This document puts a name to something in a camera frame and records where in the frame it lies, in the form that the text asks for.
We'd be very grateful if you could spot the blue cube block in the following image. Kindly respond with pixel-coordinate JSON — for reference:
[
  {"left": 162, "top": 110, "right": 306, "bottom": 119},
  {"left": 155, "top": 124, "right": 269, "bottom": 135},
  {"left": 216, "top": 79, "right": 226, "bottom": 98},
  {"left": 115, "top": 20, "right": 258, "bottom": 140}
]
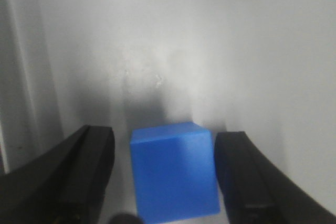
[{"left": 130, "top": 122, "right": 220, "bottom": 223}]

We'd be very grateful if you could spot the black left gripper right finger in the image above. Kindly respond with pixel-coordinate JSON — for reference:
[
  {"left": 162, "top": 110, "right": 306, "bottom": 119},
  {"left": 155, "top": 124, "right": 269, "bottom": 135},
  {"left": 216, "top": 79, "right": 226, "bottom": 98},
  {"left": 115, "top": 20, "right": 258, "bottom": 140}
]
[{"left": 214, "top": 132, "right": 335, "bottom": 223}]

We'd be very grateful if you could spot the grey metal tray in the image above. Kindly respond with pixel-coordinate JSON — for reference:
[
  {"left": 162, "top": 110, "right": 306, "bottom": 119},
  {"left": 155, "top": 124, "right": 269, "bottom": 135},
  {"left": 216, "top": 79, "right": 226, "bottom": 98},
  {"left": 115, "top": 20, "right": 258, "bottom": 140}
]
[{"left": 1, "top": 0, "right": 335, "bottom": 223}]

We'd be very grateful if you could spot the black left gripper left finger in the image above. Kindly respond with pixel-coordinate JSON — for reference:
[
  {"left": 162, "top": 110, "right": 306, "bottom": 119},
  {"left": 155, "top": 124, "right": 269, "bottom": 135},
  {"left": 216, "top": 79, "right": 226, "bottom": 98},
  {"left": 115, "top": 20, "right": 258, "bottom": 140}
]
[{"left": 1, "top": 125, "right": 115, "bottom": 223}]

